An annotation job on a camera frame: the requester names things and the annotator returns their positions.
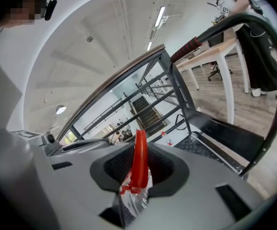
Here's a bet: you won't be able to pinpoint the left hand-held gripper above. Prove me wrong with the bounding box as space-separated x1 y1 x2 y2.
10 129 111 158

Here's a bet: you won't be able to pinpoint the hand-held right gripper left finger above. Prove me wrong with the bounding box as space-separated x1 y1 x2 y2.
46 142 137 230

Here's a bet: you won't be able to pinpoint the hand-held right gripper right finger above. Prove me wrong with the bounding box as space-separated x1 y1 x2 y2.
126 142 272 230

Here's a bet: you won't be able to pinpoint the clear water jug red handle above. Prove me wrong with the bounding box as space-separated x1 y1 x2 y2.
118 129 151 219

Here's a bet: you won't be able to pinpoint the black platform trolley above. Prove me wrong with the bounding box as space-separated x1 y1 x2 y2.
169 11 277 180

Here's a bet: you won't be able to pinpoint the pendant lamp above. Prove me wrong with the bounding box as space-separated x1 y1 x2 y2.
55 104 67 115

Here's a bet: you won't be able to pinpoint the small red-capped bottle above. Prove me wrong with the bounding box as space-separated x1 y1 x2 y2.
161 131 174 147

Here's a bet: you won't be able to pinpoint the staircase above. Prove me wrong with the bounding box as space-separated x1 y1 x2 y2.
130 96 172 138

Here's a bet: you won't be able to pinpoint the wooden table white legs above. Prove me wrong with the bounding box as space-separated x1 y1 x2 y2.
175 35 251 125

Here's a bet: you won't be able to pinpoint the black railing wooden handrail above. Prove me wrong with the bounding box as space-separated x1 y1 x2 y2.
56 44 195 150

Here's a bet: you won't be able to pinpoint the black office chair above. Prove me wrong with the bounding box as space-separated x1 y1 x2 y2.
207 63 233 82

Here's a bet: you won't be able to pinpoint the person's head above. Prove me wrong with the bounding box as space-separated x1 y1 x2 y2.
0 0 48 29

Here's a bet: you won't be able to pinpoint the black head-mounted camera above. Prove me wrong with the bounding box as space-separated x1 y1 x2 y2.
38 0 58 22

